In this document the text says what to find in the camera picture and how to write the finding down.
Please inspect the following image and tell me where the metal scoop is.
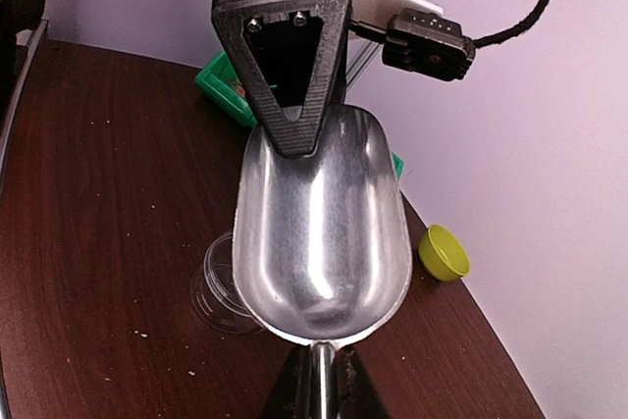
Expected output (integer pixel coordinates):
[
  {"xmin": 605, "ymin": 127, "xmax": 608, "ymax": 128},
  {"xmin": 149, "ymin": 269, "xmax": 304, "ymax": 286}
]
[{"xmin": 232, "ymin": 105, "xmax": 413, "ymax": 418}]

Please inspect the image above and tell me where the green three-compartment candy bin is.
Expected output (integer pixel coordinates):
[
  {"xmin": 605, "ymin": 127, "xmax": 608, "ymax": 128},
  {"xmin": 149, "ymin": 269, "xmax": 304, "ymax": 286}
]
[{"xmin": 193, "ymin": 50, "xmax": 406, "ymax": 180}]

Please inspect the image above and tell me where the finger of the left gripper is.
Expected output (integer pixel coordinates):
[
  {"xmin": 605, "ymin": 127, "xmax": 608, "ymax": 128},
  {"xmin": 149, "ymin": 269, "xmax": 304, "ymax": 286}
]
[{"xmin": 211, "ymin": 0, "xmax": 351, "ymax": 157}]

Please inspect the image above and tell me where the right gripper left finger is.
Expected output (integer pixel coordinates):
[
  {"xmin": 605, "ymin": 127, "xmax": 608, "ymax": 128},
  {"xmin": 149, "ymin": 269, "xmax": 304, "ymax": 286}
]
[{"xmin": 258, "ymin": 346, "xmax": 312, "ymax": 419}]

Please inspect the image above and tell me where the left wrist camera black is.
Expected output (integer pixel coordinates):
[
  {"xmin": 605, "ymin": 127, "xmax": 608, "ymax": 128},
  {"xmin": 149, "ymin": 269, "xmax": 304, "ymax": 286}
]
[{"xmin": 350, "ymin": 8, "xmax": 476, "ymax": 81}]

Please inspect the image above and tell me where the clear plastic jar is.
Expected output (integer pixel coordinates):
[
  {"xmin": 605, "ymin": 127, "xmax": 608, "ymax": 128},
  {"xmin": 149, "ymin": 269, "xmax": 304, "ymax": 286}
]
[{"xmin": 189, "ymin": 232, "xmax": 260, "ymax": 335}]

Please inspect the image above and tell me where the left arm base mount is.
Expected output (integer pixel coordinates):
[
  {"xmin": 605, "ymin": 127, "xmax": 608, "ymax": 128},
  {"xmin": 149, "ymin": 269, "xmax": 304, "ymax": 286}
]
[{"xmin": 1, "ymin": 0, "xmax": 45, "ymax": 106}]

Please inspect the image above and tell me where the small green bowl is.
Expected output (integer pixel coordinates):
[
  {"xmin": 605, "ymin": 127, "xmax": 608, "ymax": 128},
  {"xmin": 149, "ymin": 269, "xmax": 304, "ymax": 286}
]
[{"xmin": 418, "ymin": 225, "xmax": 470, "ymax": 282}]

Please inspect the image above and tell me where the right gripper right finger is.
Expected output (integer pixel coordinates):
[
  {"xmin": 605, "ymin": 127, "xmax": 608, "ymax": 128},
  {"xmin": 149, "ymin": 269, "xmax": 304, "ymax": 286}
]
[{"xmin": 337, "ymin": 345, "xmax": 391, "ymax": 419}]

